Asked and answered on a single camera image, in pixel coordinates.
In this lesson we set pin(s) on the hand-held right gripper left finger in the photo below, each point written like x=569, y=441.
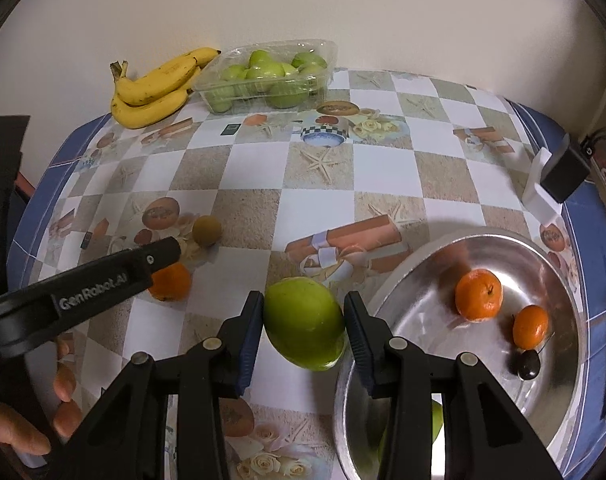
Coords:
x=245, y=345

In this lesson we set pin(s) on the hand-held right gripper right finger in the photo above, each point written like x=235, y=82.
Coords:
x=360, y=345

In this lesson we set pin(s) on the elongated green mango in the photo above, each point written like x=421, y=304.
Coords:
x=303, y=322

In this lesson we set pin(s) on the oval metal tray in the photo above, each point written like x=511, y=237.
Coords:
x=433, y=320

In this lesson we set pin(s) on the round green apple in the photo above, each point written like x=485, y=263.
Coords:
x=437, y=420

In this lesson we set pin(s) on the small dark round fruit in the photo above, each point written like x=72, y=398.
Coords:
x=528, y=366

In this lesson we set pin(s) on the orange tangerine with stem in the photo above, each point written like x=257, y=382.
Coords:
x=530, y=327

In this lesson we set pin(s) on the person's left hand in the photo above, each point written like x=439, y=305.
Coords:
x=13, y=435

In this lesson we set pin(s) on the dark furniture with red edge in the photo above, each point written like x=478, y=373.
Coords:
x=19, y=195

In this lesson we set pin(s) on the small brown round fruit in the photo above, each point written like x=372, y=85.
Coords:
x=206, y=231

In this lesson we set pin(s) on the checkered printed tablecloth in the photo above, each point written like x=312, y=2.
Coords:
x=383, y=170

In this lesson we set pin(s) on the pile of small green apples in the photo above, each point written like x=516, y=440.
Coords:
x=283, y=95

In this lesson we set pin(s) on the white rectangular box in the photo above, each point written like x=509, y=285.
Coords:
x=535, y=190

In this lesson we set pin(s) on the clear plastic clamshell box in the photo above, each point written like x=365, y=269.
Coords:
x=328, y=60

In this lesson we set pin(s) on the black rectangular device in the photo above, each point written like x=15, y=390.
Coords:
x=565, y=170

